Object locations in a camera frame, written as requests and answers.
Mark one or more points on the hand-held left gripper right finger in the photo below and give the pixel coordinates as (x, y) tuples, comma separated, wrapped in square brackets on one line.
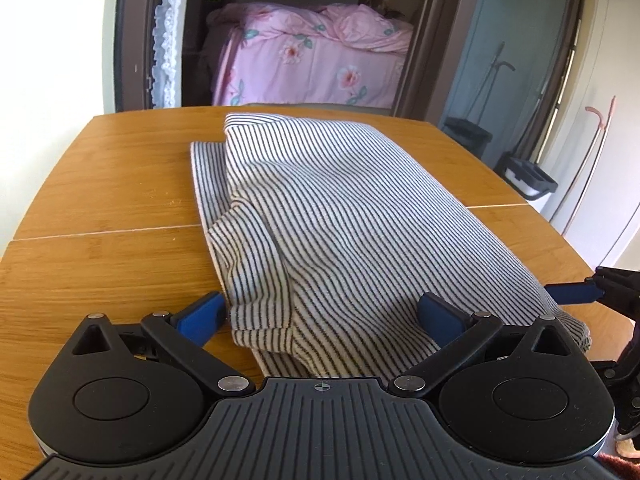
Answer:
[(439, 316)]

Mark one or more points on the white bin with black lid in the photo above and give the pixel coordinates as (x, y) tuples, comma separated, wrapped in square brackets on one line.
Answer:
[(530, 177)]

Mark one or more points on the pink floral blanket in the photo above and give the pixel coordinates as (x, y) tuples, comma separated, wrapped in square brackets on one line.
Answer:
[(305, 55)]

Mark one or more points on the black and white striped garment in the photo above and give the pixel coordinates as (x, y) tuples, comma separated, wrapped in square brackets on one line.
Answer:
[(345, 240)]

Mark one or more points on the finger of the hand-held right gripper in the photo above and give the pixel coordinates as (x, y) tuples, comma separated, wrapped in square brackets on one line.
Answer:
[(572, 293)]

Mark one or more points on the pink hooked stick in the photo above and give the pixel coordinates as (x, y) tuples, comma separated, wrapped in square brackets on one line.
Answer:
[(611, 110), (592, 160)]

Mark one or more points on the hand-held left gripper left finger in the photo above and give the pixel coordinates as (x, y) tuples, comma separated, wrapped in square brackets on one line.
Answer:
[(204, 316)]

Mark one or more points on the black trash bin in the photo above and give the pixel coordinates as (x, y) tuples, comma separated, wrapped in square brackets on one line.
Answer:
[(467, 136)]

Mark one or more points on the white lace curtain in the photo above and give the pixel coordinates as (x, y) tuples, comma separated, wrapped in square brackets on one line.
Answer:
[(167, 40)]

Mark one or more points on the red fuzzy cloth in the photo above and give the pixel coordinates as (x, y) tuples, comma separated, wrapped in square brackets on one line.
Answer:
[(622, 467)]

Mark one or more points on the brown door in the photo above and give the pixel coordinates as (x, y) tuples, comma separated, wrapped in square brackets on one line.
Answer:
[(134, 35)]

